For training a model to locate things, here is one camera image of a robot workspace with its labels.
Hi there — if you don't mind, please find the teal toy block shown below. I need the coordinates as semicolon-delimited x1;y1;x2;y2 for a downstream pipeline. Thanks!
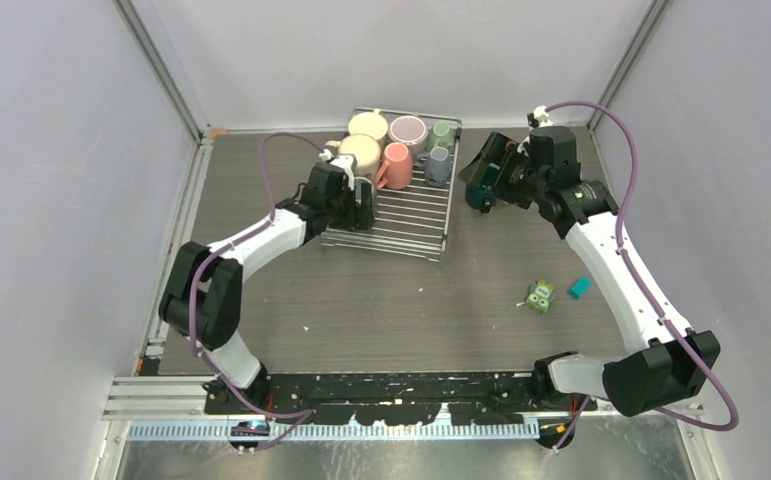
568;277;592;299

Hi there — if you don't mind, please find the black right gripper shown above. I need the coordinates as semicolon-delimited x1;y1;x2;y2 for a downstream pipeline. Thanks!
458;132;546;210

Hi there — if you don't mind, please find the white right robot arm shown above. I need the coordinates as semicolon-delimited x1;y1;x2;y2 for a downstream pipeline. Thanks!
458;126;721;417

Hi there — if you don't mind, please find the mauve pink mug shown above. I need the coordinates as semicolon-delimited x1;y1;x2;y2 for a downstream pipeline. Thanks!
388;115;428;158

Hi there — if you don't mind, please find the small sage green cup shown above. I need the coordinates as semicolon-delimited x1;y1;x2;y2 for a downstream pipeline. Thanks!
426;121;457;152

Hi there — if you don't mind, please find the salmon pink mug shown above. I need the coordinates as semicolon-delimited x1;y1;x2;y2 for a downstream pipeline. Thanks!
374;142;413;190

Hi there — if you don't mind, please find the cream mug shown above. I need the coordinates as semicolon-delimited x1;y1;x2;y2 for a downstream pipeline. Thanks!
347;108;390;147
325;134;382;180

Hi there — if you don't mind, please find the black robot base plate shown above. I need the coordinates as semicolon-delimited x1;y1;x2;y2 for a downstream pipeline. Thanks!
203;370;598;427

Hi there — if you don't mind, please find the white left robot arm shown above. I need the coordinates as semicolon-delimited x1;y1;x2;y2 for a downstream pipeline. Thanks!
158;157;377;414

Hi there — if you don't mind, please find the cream mug front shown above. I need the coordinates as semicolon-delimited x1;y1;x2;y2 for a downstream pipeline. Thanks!
325;134;382;180

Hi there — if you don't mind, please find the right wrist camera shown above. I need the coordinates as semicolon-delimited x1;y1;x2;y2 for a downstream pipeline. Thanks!
527;105;555;129

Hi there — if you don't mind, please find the dark teal mug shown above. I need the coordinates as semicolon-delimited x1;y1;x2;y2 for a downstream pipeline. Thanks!
464;164;499;214

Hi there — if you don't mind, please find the aluminium front rail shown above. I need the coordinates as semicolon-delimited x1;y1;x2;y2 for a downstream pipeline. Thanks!
103;377;704;444

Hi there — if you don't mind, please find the small blue grey cup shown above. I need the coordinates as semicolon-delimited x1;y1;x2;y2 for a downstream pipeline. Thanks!
424;146;451;187

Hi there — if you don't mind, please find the green toy monster block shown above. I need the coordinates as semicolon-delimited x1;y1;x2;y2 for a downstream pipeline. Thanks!
524;280;555;314

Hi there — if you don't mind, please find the metal wire dish rack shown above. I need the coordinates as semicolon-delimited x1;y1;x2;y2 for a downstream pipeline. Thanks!
322;107;463;262

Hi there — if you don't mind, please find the cream mug back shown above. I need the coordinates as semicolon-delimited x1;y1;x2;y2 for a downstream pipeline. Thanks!
347;108;390;147

